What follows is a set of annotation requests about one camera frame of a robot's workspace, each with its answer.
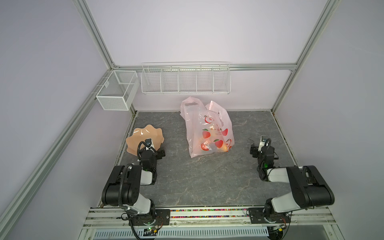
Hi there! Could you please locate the pink plastic bag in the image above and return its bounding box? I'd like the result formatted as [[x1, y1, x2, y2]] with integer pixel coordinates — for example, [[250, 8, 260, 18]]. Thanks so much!
[[180, 97, 235, 158]]

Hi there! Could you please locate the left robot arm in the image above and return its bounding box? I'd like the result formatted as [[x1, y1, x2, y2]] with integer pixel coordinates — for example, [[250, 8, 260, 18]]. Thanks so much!
[[101, 148, 166, 220]]

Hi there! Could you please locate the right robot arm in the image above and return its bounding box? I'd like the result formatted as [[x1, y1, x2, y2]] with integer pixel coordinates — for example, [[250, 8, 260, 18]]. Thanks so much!
[[250, 142, 335, 220]]

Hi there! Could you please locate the pink wavy fruit plate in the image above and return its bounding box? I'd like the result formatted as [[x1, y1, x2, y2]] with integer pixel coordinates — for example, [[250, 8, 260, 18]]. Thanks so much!
[[126, 125, 165, 156]]

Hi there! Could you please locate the small white mesh basket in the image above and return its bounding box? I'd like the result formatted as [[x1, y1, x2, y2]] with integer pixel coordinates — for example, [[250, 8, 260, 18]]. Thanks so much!
[[96, 70, 140, 111]]

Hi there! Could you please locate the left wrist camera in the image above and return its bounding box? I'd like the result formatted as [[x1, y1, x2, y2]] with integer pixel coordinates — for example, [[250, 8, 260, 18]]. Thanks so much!
[[144, 139, 154, 150]]

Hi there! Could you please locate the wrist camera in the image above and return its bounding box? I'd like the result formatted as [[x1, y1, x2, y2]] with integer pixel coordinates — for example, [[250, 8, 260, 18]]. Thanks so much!
[[144, 139, 154, 150], [258, 136, 269, 152]]

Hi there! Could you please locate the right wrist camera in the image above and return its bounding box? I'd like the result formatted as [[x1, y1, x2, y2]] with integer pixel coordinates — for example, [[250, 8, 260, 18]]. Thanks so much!
[[258, 136, 269, 152]]

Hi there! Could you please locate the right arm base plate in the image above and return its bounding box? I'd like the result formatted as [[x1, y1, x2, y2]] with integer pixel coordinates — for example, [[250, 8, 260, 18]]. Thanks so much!
[[246, 207, 291, 224]]

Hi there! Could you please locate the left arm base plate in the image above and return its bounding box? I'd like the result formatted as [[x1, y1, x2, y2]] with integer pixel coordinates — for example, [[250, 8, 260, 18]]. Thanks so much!
[[130, 209, 171, 226]]

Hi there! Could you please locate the aluminium mounting rail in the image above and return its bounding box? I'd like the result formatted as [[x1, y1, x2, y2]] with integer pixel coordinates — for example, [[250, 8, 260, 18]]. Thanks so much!
[[79, 206, 344, 240]]

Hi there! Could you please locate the long white wire basket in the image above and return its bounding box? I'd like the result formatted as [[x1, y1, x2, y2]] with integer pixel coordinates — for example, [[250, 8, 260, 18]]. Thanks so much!
[[141, 62, 232, 95]]

